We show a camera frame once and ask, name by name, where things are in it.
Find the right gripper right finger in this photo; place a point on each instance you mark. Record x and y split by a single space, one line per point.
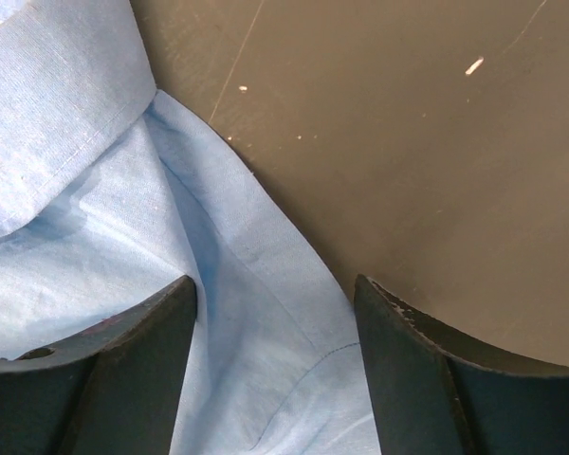
437 390

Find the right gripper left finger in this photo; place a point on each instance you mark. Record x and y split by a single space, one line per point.
112 388

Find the light blue shirt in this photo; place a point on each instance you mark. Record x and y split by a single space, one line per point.
110 189

